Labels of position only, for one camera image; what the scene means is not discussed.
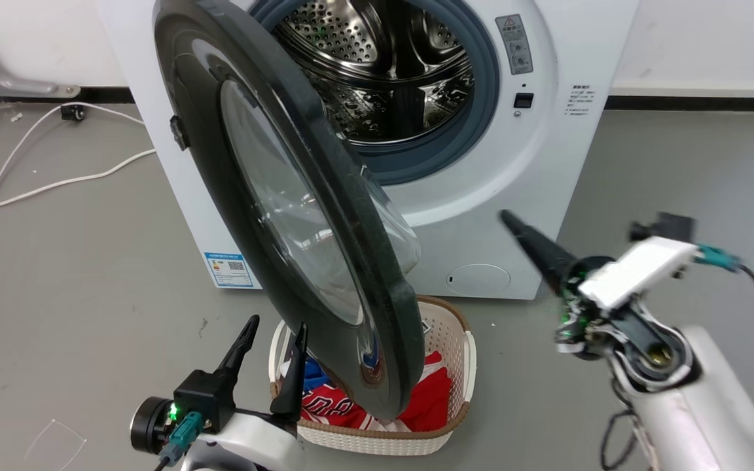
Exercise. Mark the white front-load washing machine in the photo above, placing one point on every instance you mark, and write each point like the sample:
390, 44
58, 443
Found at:
514, 196

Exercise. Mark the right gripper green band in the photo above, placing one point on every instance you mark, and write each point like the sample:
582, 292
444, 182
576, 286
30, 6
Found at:
596, 327

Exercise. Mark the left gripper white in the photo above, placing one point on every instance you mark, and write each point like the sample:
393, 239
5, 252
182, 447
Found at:
252, 445

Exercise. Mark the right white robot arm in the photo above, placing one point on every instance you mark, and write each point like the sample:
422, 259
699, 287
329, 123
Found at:
698, 418

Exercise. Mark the stainless steel perforated drum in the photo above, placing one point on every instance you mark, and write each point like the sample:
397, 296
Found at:
377, 39

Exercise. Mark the cream woven plastic laundry basket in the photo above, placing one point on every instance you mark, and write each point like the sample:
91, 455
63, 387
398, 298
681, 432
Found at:
383, 442

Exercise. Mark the blue white energy label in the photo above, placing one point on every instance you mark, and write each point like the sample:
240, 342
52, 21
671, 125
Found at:
230, 269

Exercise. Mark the red white sports jersey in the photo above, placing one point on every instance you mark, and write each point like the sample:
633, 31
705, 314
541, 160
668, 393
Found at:
430, 399

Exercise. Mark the blue garment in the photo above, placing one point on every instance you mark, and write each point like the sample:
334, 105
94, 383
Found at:
315, 379

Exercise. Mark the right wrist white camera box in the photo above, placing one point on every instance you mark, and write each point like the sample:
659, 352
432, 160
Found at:
639, 269

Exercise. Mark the dark round washing machine door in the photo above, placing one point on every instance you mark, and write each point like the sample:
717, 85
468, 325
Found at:
187, 98

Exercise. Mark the grey drain pipe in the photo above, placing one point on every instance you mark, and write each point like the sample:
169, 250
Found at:
17, 85

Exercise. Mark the small black floor plug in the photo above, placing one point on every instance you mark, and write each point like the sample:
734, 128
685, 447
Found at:
73, 112

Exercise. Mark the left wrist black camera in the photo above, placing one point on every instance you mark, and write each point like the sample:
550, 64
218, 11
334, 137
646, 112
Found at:
203, 396

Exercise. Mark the grey rubber door gasket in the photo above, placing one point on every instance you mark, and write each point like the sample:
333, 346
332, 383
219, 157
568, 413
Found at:
485, 98

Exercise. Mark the oval white filter cover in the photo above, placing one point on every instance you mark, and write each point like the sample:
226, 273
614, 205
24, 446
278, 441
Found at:
478, 279

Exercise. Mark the grey warning sticker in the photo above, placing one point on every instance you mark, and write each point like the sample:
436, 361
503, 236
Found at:
514, 44

